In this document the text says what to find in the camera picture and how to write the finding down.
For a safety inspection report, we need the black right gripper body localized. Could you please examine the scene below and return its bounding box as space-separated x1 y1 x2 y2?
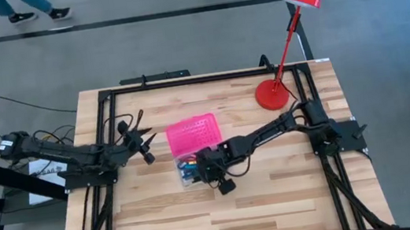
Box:
193 142 240 199

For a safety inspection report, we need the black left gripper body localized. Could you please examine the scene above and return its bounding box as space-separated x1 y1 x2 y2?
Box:
117 117 156 169

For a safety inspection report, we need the blue pen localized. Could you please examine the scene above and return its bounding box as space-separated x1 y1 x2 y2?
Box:
177 158 199 175

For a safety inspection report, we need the clear box with pink lid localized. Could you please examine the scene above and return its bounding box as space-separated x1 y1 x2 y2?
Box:
164 112 229 191

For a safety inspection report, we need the white paper box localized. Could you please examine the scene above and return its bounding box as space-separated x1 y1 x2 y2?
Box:
23 155 73 206

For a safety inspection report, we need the red desk lamp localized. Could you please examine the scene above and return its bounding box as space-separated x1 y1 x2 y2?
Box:
242 0 344 113

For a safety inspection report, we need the black clamp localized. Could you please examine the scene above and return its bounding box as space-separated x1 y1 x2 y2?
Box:
257 52 276 72

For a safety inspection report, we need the person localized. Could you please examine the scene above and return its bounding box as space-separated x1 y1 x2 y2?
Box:
0 0 74 29

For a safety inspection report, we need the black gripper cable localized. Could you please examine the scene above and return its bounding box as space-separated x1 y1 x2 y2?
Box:
220 154 254 180
103 108 149 144

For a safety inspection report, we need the black bar bracket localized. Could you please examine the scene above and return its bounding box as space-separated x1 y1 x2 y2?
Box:
118 68 192 87

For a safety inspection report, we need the black metal table frame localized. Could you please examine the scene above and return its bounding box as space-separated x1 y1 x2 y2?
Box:
38 51 398 230

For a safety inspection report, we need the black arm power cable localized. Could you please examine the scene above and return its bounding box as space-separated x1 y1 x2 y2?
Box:
279 76 308 112

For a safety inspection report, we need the black floor cable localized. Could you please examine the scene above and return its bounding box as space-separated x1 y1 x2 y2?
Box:
0 84 79 124

